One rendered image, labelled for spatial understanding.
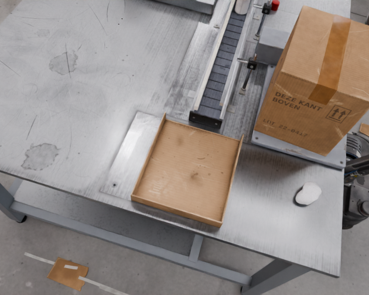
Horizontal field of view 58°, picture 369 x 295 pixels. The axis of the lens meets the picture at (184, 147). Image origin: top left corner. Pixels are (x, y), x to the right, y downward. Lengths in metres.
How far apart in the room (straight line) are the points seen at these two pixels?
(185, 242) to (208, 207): 0.62
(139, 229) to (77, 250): 0.39
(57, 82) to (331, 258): 1.01
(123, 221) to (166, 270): 0.35
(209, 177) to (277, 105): 0.28
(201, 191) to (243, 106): 0.36
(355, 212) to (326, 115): 0.89
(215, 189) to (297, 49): 0.45
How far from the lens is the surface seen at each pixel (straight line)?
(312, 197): 1.03
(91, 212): 1.62
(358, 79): 0.97
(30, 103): 1.19
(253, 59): 1.11
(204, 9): 1.48
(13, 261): 1.88
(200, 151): 1.03
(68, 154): 1.05
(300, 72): 0.91
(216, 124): 1.07
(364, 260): 2.07
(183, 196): 0.96
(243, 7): 1.41
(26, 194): 1.73
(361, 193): 1.86
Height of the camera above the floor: 1.72
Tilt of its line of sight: 59 degrees down
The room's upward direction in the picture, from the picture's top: 9 degrees clockwise
